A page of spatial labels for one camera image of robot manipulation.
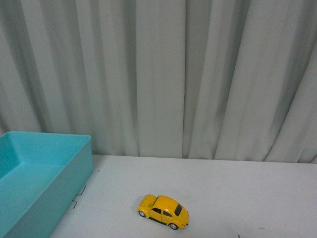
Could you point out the yellow beetle toy car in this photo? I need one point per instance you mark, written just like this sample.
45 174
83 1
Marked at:
164 210

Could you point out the turquoise plastic bin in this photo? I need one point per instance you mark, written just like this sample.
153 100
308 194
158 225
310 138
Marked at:
40 175

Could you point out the grey pleated curtain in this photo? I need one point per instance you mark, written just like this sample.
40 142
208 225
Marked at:
203 79

